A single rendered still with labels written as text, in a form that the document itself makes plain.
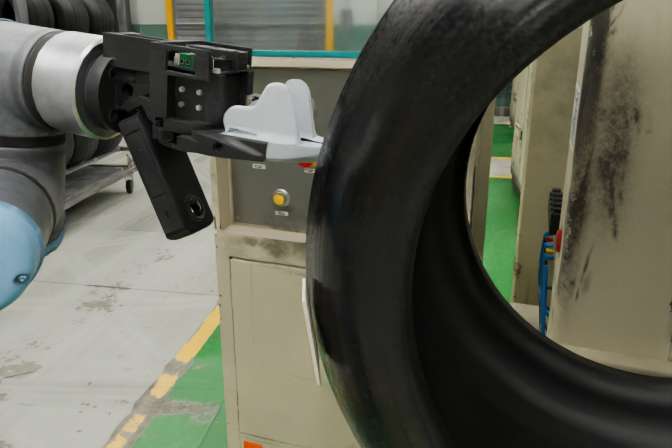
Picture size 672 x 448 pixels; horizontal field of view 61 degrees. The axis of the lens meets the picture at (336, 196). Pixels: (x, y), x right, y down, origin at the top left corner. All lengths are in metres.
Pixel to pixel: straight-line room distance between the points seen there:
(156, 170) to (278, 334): 0.84
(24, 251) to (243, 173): 0.83
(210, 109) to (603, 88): 0.42
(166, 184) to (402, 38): 0.26
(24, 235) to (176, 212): 0.12
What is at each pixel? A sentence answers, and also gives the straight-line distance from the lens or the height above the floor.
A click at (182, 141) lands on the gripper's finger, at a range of 0.46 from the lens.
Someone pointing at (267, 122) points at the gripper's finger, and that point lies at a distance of 0.44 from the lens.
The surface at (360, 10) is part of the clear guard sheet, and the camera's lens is 1.09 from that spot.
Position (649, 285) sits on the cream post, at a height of 1.04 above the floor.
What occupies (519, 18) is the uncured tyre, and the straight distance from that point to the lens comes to 0.30.
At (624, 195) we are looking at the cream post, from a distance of 0.71.
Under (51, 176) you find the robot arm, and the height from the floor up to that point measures 1.19.
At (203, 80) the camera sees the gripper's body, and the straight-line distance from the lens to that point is 0.45.
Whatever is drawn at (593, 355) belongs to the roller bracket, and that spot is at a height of 0.95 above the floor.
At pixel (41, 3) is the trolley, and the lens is 4.05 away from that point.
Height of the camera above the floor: 1.32
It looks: 16 degrees down
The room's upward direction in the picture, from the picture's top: straight up
